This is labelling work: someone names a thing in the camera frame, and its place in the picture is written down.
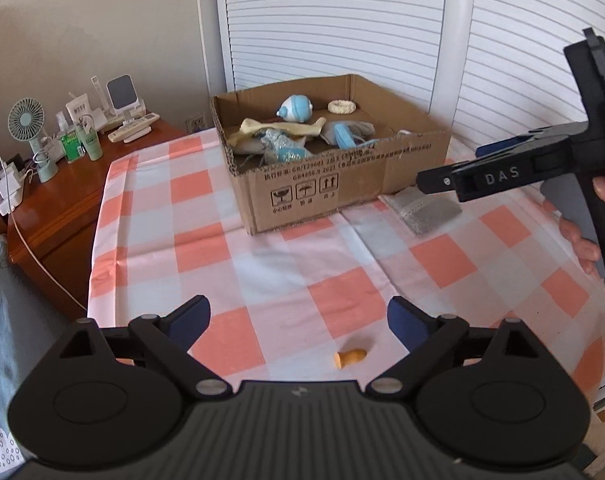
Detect green desk fan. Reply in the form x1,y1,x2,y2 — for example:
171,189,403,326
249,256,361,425
7,99,59,183

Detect blue round toy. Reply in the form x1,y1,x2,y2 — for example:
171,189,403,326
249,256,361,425
276,95,313,123

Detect lace drawstring sachet blue tassel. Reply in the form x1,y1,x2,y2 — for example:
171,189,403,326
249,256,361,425
260,129,308,166

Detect orange foam earplug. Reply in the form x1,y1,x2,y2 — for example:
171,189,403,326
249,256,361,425
334,347,368,368

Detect white louvered door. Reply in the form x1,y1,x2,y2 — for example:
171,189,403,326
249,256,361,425
433,0,605,171
215,0,458,111

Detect wooden nightstand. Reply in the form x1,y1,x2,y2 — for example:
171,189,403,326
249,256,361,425
5,119,188,321

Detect orange white checkered tablecloth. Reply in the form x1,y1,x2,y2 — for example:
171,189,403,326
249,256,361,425
87,132,605,411

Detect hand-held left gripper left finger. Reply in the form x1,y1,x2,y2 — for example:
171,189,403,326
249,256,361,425
57,295,232,399

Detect white remote control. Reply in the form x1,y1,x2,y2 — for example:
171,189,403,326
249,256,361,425
107,114,160,142

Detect green box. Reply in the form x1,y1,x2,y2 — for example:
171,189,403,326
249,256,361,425
60,130,83,163

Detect blue grey bedding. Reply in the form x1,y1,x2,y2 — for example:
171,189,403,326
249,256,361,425
0,234,90,480

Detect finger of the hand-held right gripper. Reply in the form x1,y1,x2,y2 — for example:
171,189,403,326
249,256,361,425
475,132,538,158
417,162,461,196

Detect cardboard box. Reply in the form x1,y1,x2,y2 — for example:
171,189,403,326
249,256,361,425
210,74,452,236

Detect yellow cloth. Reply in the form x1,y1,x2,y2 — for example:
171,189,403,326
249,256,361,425
227,116,328,148

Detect green bottle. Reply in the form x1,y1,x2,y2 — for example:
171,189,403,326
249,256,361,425
80,120,103,162

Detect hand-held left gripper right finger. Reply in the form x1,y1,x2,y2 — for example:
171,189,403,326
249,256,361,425
367,296,543,396

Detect blue face mask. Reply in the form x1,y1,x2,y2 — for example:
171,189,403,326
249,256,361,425
333,121,378,151

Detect white cable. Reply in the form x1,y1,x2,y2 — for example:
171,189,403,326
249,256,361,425
7,210,88,311

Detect person's right hand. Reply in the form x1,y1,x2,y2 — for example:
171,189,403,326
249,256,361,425
557,177,605,276

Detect white printed packet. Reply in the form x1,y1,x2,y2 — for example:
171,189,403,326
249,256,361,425
65,92,92,126

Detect grey mesh sachet pouch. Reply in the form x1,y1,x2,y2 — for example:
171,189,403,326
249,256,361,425
320,121,383,147
380,186,462,237

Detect phone stand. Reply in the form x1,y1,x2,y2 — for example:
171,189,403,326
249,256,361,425
105,75,146,123

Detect white power strip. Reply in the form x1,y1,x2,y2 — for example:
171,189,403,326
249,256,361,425
0,157,33,216

